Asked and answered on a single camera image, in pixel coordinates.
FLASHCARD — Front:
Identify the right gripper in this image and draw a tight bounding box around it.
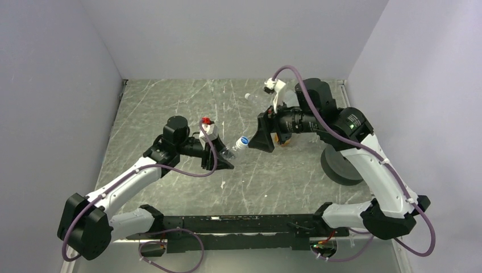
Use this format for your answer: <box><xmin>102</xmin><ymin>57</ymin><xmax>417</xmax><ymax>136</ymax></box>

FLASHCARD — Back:
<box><xmin>247</xmin><ymin>96</ymin><xmax>320</xmax><ymax>152</ymax></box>

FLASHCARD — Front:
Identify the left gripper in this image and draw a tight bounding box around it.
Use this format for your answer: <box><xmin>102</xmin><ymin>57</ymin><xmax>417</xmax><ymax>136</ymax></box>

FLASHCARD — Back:
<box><xmin>176</xmin><ymin>135</ymin><xmax>235</xmax><ymax>171</ymax></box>

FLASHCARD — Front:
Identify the orange juice bottle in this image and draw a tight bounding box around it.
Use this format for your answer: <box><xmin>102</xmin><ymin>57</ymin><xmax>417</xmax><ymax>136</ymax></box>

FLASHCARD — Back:
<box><xmin>273</xmin><ymin>134</ymin><xmax>292</xmax><ymax>147</ymax></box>

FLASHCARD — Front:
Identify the clear crushed plastic bottle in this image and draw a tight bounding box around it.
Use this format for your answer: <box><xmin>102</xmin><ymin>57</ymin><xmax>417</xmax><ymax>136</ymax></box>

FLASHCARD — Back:
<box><xmin>219</xmin><ymin>142</ymin><xmax>245</xmax><ymax>160</ymax></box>

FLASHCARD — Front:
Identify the short clear plastic bottle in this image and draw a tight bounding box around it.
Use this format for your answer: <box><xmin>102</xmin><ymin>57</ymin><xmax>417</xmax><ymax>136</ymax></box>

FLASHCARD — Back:
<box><xmin>244</xmin><ymin>93</ymin><xmax>271</xmax><ymax>112</ymax></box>

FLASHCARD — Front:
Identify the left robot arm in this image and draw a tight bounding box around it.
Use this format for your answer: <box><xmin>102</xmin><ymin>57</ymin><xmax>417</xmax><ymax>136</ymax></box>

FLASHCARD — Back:
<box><xmin>57</xmin><ymin>115</ymin><xmax>233</xmax><ymax>262</ymax></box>

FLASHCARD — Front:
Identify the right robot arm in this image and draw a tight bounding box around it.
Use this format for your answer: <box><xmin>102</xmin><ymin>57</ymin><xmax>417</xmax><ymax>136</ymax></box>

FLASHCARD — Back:
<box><xmin>248</xmin><ymin>78</ymin><xmax>430</xmax><ymax>239</ymax></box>

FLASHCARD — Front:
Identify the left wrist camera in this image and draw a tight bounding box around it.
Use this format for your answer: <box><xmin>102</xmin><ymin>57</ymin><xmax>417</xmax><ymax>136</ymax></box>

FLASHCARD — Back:
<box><xmin>198</xmin><ymin>117</ymin><xmax>218</xmax><ymax>148</ymax></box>

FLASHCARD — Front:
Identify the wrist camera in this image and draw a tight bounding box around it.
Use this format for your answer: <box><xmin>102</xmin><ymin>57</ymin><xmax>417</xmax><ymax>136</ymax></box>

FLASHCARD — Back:
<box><xmin>264</xmin><ymin>77</ymin><xmax>286</xmax><ymax>113</ymax></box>
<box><xmin>198</xmin><ymin>117</ymin><xmax>218</xmax><ymax>148</ymax></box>

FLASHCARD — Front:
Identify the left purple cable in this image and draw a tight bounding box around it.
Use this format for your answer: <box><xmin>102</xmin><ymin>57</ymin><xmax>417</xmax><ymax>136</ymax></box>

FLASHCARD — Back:
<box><xmin>61</xmin><ymin>122</ymin><xmax>219</xmax><ymax>263</ymax></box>

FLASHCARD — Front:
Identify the purple cable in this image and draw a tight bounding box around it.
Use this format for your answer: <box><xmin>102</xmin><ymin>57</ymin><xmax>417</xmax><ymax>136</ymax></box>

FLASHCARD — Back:
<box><xmin>271</xmin><ymin>65</ymin><xmax>437</xmax><ymax>263</ymax></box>
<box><xmin>61</xmin><ymin>122</ymin><xmax>219</xmax><ymax>263</ymax></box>

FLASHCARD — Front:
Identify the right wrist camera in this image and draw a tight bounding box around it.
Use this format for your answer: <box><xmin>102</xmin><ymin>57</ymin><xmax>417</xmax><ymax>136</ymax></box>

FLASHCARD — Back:
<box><xmin>264</xmin><ymin>77</ymin><xmax>286</xmax><ymax>113</ymax></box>

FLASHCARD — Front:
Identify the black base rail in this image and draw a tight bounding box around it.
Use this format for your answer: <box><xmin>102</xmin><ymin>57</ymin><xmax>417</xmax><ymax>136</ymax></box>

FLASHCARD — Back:
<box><xmin>128</xmin><ymin>214</ymin><xmax>349</xmax><ymax>254</ymax></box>

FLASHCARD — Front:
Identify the aluminium frame rail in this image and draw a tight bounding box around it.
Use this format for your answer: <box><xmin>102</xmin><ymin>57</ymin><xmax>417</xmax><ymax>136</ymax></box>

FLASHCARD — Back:
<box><xmin>60</xmin><ymin>80</ymin><xmax>411</xmax><ymax>273</ymax></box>

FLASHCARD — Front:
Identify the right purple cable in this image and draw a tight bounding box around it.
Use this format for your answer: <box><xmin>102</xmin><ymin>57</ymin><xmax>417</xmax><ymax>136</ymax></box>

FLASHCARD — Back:
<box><xmin>271</xmin><ymin>65</ymin><xmax>437</xmax><ymax>263</ymax></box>

